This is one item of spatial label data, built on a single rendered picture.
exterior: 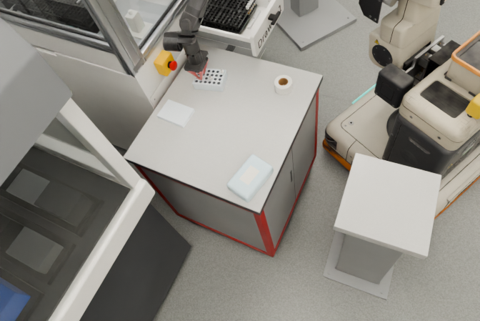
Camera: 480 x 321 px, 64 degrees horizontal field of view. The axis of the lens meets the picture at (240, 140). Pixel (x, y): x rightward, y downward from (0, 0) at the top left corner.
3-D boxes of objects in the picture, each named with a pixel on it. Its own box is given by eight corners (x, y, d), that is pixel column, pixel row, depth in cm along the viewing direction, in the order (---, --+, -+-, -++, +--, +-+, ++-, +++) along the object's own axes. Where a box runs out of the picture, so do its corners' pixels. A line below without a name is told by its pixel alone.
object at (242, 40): (278, 8, 166) (277, -4, 161) (253, 51, 156) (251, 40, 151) (198, -8, 180) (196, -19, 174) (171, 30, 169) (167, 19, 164)
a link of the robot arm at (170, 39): (189, 18, 134) (198, 18, 142) (158, 17, 136) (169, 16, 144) (190, 53, 138) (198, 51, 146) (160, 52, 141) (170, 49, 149)
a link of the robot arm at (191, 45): (193, 43, 137) (197, 32, 139) (175, 42, 138) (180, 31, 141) (198, 57, 143) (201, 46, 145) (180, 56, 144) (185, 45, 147)
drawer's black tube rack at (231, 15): (257, 10, 167) (256, -2, 162) (240, 39, 160) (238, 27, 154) (213, 1, 175) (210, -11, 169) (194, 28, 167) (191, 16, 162)
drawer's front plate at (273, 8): (283, 9, 168) (282, -12, 158) (256, 57, 156) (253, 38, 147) (280, 8, 168) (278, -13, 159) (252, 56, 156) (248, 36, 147)
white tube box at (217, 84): (228, 76, 161) (226, 69, 158) (223, 91, 157) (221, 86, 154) (199, 73, 164) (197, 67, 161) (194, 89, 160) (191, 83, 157)
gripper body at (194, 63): (184, 71, 149) (178, 58, 142) (194, 51, 153) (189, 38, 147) (199, 73, 147) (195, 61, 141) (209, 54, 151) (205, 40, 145)
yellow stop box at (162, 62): (178, 64, 158) (172, 51, 152) (168, 77, 155) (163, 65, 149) (167, 61, 159) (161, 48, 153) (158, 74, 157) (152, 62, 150)
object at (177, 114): (195, 111, 154) (193, 109, 153) (183, 128, 151) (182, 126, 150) (169, 101, 159) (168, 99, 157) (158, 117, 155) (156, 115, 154)
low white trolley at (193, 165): (318, 161, 219) (323, 74, 154) (276, 264, 194) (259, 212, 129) (228, 131, 238) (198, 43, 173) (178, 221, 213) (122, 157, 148)
